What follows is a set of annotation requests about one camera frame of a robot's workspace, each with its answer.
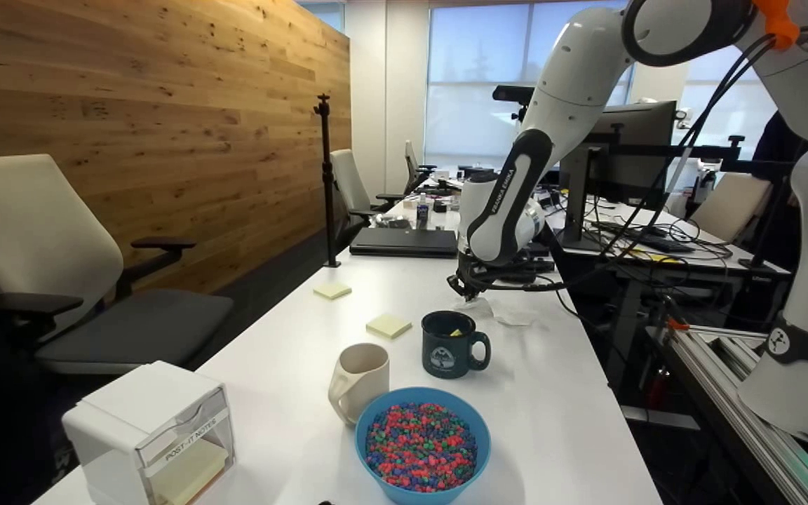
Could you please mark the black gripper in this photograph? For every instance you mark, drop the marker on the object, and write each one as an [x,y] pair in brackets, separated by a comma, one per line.
[506,269]

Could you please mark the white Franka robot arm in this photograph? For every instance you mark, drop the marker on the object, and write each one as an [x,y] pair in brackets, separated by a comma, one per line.
[574,74]

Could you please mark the dark blue mug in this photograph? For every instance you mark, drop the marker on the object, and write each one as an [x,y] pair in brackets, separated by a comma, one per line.
[451,344]

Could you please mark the black laptop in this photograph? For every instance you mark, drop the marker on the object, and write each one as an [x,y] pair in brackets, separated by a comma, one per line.
[399,243]

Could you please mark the yellow sticky note pad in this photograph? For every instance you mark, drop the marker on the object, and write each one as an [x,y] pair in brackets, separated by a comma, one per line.
[388,323]
[332,290]

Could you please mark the beige ceramic mug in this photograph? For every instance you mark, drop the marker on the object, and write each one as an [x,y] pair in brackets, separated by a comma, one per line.
[361,373]

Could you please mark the colourful beads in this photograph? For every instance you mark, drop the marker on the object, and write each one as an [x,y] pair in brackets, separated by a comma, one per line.
[420,446]

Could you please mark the black tripod pole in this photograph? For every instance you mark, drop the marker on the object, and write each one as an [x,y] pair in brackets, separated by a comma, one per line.
[326,178]

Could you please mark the blue bowl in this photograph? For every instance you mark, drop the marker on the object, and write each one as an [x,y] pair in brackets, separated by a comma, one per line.
[371,473]

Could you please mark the dark computer monitor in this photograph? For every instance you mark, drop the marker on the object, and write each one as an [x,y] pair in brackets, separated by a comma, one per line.
[631,149]

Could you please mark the beige office chair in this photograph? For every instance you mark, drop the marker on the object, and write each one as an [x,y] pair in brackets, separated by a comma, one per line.
[730,206]

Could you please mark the yellow note stack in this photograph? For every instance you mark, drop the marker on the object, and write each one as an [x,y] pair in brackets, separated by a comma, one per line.
[190,473]

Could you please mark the person in dark clothing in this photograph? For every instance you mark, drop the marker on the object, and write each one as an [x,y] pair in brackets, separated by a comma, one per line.
[778,142]

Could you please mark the clear acrylic box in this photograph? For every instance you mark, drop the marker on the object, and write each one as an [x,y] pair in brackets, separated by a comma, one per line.
[142,422]

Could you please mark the white grey office chair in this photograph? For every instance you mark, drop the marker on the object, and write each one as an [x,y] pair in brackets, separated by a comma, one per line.
[29,243]

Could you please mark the black camera bar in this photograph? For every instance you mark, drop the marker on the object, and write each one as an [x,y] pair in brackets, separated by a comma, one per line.
[513,94]

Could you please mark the aluminium rail frame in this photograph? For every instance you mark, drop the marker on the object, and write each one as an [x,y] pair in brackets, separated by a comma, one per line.
[741,394]

